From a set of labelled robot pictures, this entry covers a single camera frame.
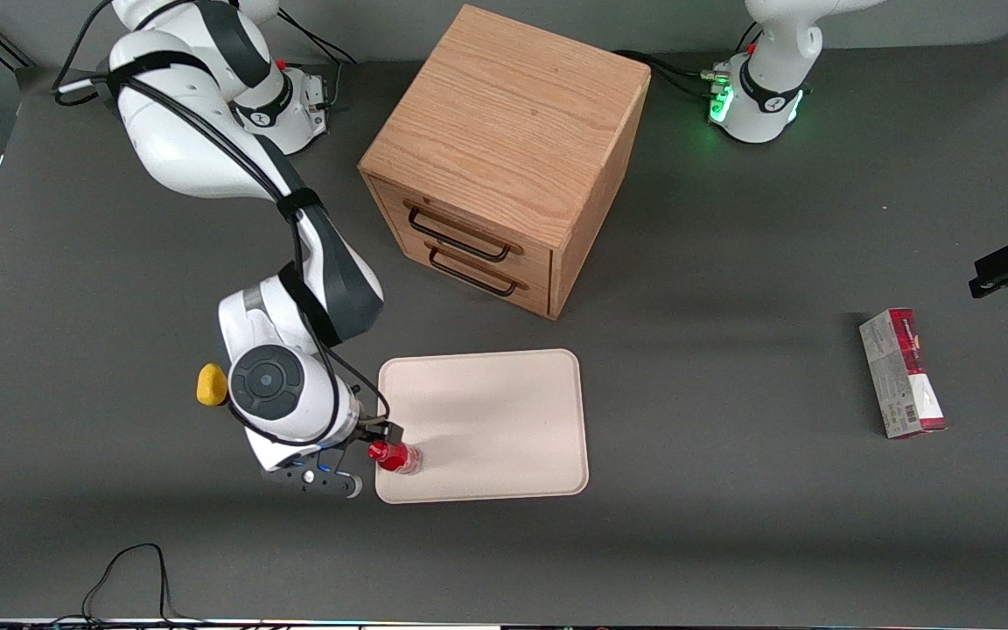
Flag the black drawer handle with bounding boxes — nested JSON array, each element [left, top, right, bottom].
[[425, 242, 529, 298], [405, 203, 524, 263]]

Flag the black cables at arm base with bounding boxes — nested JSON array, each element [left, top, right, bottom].
[[613, 49, 734, 102], [275, 7, 361, 116]]

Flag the thin black table cable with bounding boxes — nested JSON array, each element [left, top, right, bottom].
[[81, 542, 188, 625]]

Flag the yellow sponge toy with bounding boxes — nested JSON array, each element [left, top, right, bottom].
[[196, 363, 230, 408]]

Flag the black cables at left arm base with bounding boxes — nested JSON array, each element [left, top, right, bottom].
[[613, 49, 734, 102]]

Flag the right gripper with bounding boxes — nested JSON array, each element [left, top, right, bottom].
[[336, 409, 406, 452]]

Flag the red and grey carton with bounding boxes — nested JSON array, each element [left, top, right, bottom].
[[858, 307, 949, 440]]

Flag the black cables at right arm base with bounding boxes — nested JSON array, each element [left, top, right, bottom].
[[275, 7, 361, 116]]

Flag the wooden drawer cabinet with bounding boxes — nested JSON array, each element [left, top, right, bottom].
[[357, 4, 652, 321]]

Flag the white rectangular tray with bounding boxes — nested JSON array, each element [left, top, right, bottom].
[[375, 348, 591, 506]]

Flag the red coke bottle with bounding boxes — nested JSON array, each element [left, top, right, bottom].
[[367, 440, 424, 477]]

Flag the black cable along right arm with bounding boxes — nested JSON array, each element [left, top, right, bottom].
[[52, 0, 393, 443]]

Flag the wooden drawer front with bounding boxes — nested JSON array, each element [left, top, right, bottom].
[[374, 179, 555, 283], [390, 229, 553, 318]]

